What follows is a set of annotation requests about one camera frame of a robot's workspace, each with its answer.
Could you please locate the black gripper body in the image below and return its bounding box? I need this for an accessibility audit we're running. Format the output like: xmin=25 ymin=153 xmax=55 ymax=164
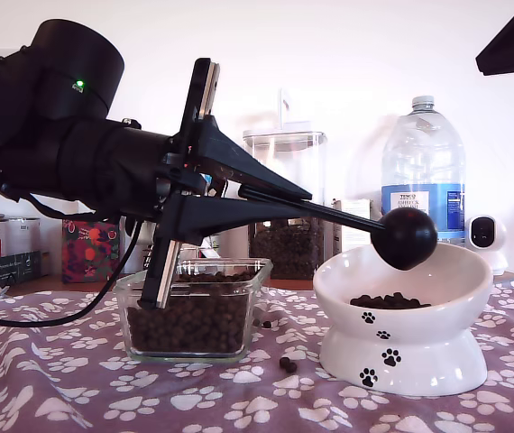
xmin=63 ymin=59 xmax=221 ymax=310

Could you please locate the black plastic measuring spoon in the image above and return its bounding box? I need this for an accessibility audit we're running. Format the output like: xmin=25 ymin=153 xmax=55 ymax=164
xmin=237 ymin=187 xmax=439 ymax=272

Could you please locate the white paw print cat bowl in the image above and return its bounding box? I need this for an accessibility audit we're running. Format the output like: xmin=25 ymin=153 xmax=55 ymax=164
xmin=313 ymin=241 xmax=495 ymax=398

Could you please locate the tall clear canister white lid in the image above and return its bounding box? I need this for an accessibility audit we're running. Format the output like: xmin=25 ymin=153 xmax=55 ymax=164
xmin=243 ymin=88 xmax=330 ymax=281

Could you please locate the dark kibble store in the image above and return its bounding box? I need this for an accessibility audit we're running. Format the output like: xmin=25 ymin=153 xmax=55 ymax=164
xmin=247 ymin=198 xmax=326 ymax=280

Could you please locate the floral tissue box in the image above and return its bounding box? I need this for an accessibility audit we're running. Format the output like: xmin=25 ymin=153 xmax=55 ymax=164
xmin=61 ymin=218 xmax=126 ymax=284

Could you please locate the large brown kibble heap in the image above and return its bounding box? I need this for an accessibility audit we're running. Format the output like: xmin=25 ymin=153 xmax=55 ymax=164
xmin=125 ymin=270 xmax=252 ymax=355

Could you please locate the plain white tin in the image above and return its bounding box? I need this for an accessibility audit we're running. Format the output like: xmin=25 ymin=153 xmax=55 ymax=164
xmin=7 ymin=217 xmax=42 ymax=256

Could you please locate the square clear glass container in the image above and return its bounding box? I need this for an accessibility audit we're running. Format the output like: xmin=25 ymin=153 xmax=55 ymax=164
xmin=112 ymin=257 xmax=274 ymax=364

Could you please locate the small white printed carton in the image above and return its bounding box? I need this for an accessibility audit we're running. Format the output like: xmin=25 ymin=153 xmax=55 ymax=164
xmin=332 ymin=198 xmax=375 ymax=256

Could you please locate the dark green cardboard box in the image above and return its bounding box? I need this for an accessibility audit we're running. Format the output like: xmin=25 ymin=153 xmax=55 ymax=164
xmin=0 ymin=250 xmax=43 ymax=294

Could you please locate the large blue label water bottle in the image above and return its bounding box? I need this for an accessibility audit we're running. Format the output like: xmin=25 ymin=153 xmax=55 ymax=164
xmin=381 ymin=95 xmax=467 ymax=248

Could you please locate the purple paw print cloth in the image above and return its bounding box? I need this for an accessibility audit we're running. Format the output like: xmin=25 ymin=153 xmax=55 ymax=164
xmin=0 ymin=282 xmax=514 ymax=433

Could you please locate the small brown kibble portion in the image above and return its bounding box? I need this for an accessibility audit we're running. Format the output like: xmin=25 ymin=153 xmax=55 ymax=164
xmin=349 ymin=291 xmax=433 ymax=310

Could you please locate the chrome wire holder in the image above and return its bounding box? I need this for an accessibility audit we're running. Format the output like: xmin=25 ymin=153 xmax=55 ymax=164
xmin=142 ymin=234 xmax=223 ymax=272

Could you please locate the black looping arm cable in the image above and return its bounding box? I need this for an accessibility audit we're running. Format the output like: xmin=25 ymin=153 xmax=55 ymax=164
xmin=0 ymin=216 xmax=144 ymax=327

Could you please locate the small white round camera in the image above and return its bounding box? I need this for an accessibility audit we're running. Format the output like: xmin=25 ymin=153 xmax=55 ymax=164
xmin=464 ymin=215 xmax=509 ymax=277

